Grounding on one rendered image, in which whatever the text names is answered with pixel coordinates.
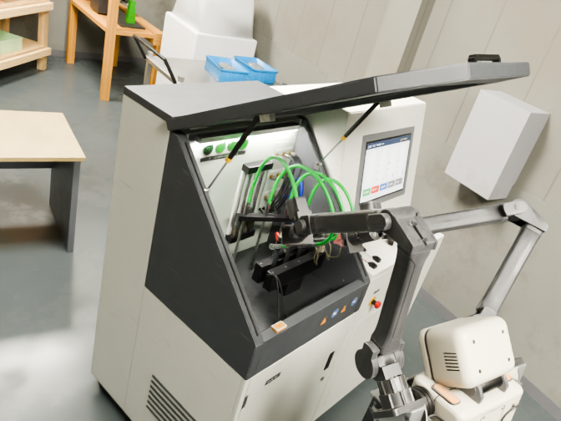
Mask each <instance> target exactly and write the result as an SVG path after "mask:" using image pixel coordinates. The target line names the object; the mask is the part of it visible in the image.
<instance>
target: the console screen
mask: <svg viewBox="0 0 561 421"><path fill-rule="evenodd" d="M414 129H415V126H412V127H407V128H402V129H394V130H390V131H385V132H381V133H376V134H368V135H363V137H362V144H361V158H360V164H359V171H358V178H357V185H356V199H355V205H354V210H355V211H359V210H360V203H362V202H365V201H379V202H381V203H382V202H384V201H387V200H390V199H393V198H396V197H398V196H400V195H404V194H405V189H406V183H407V173H408V168H409V162H410V156H411V151H412V141H413V135H414Z"/></svg>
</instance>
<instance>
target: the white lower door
mask: <svg viewBox="0 0 561 421"><path fill-rule="evenodd" d="M354 315H355V313H353V314H351V315H350V316H349V317H347V318H345V319H344V320H342V321H341V322H339V323H337V324H336V325H335V326H333V327H331V328H329V329H328V330H326V331H325V332H323V333H322V334H320V335H319V336H317V337H315V338H313V339H312V340H310V341H309V342H307V343H306V344H304V345H302V346H301V347H299V348H297V349H296V350H295V351H293V352H292V353H290V354H288V355H286V356H285V357H283V358H282V359H280V360H279V361H277V362H276V363H273V364H272V365H270V366H269V367H268V368H266V369H264V370H263V371H261V372H259V373H257V374H256V375H255V376H254V377H252V378H250V382H249V385H248V388H247V391H246V394H245V398H244V401H243V404H242V407H241V410H240V414H239V417H238V420H237V421H311V419H312V417H313V414H314V412H315V411H316V407H317V404H318V403H319V400H320V398H321V395H322V393H323V390H324V388H325V386H326V382H327V380H328V378H329V376H330V374H331V370H332V368H333V366H334V363H335V361H336V358H337V355H338V353H339V352H340V349H341V345H342V344H343V341H344V339H345V336H346V334H347V331H348V329H349V326H350V325H351V321H352V318H353V317H354Z"/></svg>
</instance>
